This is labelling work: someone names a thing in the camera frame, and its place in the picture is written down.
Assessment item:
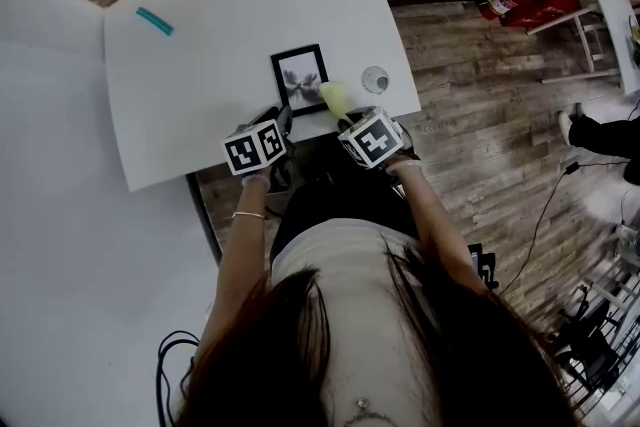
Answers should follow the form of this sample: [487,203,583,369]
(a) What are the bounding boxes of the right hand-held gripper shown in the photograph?
[337,106,422,171]

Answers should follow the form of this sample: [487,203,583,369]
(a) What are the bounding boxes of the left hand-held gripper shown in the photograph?
[221,104,297,191]

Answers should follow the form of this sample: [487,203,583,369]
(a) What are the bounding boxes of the pale yellow cloth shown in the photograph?
[318,81,354,124]

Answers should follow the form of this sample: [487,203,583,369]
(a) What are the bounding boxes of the black picture frame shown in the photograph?
[270,43,330,119]

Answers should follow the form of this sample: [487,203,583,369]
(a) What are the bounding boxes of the person's right forearm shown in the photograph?
[385,160,490,299]

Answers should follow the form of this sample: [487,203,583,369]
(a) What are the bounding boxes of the person's left forearm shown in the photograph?
[192,173,272,369]

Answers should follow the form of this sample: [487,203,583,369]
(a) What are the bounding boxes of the clear drinking glass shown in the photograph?
[360,65,391,95]

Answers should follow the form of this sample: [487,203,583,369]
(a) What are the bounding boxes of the person's black trousers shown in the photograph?
[269,129,422,266]

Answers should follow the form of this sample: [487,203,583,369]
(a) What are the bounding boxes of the person's white shirt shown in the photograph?
[172,216,441,427]

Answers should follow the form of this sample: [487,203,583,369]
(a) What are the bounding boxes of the teal plastic tube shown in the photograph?
[135,6,175,37]

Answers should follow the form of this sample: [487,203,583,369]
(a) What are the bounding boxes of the white side table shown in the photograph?
[526,0,640,97]

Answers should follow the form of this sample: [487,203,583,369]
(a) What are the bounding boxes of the black office chair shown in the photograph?
[548,283,640,399]

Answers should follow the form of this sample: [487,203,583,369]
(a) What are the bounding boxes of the black floor cable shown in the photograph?
[499,158,640,292]

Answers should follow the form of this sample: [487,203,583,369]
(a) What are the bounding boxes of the silver necklace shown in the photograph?
[343,396,402,427]

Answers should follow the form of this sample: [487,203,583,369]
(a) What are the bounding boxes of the black looped cable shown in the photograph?
[156,329,202,427]

